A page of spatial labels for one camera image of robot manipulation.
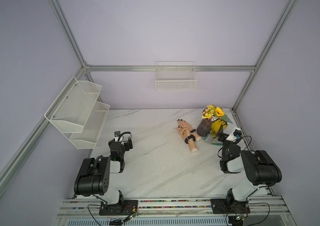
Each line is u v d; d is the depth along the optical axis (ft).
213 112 2.74
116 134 2.60
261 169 1.57
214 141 3.22
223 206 2.40
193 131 3.31
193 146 3.11
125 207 2.40
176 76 3.11
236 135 2.37
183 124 3.52
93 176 1.47
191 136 3.16
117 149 2.31
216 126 3.39
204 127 3.51
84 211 2.39
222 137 2.58
